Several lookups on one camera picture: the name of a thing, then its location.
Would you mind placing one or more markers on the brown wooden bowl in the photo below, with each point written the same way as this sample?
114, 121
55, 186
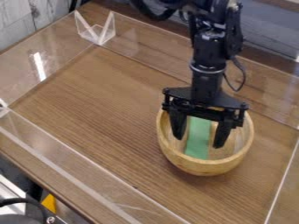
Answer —
223, 159

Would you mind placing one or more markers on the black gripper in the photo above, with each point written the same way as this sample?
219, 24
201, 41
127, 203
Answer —
205, 101

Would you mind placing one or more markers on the clear acrylic tray wall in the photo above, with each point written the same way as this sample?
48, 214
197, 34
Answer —
95, 193

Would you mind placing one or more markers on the clear acrylic corner bracket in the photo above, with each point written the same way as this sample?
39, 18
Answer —
98, 34

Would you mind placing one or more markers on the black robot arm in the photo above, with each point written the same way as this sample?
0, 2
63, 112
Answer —
217, 41

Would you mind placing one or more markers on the yellow black device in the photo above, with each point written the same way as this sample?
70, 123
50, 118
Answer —
48, 202

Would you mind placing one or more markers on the green rectangular block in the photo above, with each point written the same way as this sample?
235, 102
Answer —
199, 137

